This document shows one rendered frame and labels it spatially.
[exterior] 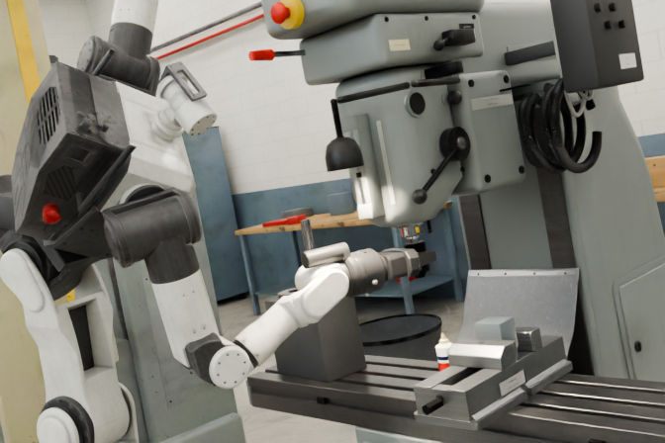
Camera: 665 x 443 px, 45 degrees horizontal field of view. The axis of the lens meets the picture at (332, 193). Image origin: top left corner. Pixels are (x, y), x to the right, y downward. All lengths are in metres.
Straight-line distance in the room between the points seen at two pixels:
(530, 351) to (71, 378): 0.94
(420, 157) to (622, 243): 0.65
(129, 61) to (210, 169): 7.33
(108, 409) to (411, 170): 0.81
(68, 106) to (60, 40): 10.02
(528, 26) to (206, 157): 7.27
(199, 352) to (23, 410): 1.71
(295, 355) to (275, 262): 6.99
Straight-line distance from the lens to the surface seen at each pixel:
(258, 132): 8.79
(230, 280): 9.09
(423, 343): 3.60
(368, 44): 1.55
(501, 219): 2.02
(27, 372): 3.09
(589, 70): 1.65
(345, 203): 7.47
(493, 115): 1.77
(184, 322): 1.44
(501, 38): 1.86
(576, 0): 1.66
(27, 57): 3.16
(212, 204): 8.99
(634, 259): 2.09
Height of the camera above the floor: 1.49
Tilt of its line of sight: 3 degrees down
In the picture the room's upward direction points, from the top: 10 degrees counter-clockwise
